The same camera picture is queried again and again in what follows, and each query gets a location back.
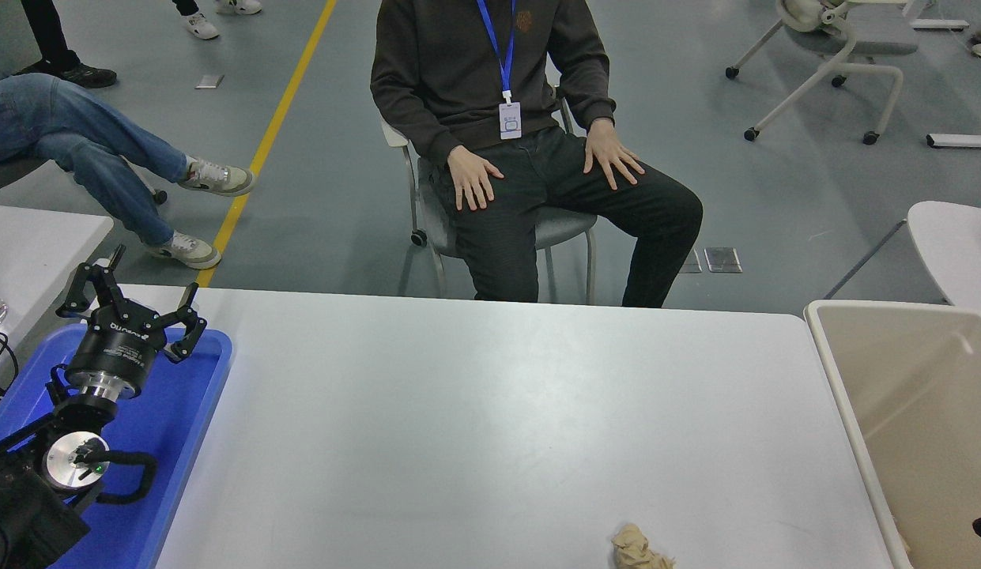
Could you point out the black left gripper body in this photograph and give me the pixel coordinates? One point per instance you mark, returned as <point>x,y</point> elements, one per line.
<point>115,352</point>

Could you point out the tan paper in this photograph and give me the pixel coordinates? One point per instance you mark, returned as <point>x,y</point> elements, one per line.
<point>632,549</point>

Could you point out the person's right hand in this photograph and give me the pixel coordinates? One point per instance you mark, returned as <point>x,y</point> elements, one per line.
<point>474,178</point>

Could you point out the person's left hand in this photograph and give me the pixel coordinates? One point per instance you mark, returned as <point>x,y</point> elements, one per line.
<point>610,154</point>

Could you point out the white side table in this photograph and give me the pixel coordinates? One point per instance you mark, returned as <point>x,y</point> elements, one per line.
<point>32,245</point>

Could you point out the blue plastic tray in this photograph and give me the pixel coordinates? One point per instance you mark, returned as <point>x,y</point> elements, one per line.
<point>174,427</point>

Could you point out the seated person in jeans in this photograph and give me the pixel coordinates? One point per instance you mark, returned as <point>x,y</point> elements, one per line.
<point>63,118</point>

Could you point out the person in black trousers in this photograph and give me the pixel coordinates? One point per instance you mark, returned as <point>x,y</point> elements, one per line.
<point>83,75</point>

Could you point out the grey laptop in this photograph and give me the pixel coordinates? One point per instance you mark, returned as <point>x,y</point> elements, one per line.
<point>8,39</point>

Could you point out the person in white shoes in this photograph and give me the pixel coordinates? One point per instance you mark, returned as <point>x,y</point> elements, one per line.
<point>201,26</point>

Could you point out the grey chair with metal legs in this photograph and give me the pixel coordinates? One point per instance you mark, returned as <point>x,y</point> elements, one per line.
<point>565,229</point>

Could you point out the metal floor socket plate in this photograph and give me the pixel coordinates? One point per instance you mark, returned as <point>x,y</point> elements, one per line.
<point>693,261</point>
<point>723,259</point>

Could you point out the beige garment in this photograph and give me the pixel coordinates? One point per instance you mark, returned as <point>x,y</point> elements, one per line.
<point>806,12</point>

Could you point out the large pale bin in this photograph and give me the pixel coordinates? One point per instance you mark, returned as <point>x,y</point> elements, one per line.
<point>901,356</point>

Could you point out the white rolling office chair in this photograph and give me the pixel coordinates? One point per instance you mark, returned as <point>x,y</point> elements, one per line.
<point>877,43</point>

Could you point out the white floor bar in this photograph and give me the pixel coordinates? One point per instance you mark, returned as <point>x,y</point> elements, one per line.
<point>960,141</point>

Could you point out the white desk foot bar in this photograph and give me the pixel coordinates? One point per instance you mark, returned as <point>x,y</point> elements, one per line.
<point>941,24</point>

